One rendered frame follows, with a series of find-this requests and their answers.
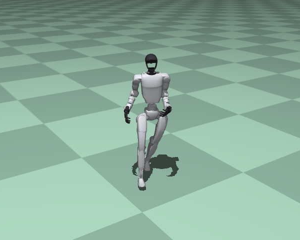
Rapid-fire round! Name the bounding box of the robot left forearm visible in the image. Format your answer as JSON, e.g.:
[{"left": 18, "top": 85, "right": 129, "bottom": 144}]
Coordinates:
[{"left": 162, "top": 93, "right": 172, "bottom": 110}]

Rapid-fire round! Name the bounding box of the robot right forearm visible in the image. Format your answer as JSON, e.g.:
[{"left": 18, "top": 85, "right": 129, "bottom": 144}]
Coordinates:
[{"left": 124, "top": 91, "right": 135, "bottom": 111}]

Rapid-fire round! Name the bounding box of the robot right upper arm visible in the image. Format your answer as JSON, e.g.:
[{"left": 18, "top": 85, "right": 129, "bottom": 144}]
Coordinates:
[{"left": 131, "top": 74, "right": 142, "bottom": 97}]

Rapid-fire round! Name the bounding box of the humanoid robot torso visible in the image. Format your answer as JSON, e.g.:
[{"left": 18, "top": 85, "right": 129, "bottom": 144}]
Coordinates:
[{"left": 141, "top": 71, "right": 163, "bottom": 121}]

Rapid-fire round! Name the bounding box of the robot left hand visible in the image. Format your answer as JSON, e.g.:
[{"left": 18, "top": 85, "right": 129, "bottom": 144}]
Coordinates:
[{"left": 160, "top": 106, "right": 172, "bottom": 117}]

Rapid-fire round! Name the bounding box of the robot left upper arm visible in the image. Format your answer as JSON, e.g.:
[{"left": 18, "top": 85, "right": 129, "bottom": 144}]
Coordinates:
[{"left": 161, "top": 73, "right": 171, "bottom": 98}]

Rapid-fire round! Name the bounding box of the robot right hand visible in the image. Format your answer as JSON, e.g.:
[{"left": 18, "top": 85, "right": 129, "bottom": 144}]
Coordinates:
[{"left": 124, "top": 106, "right": 131, "bottom": 124}]

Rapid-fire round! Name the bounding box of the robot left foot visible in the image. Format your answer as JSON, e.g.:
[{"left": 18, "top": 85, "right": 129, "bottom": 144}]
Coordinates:
[{"left": 144, "top": 156, "right": 151, "bottom": 171}]

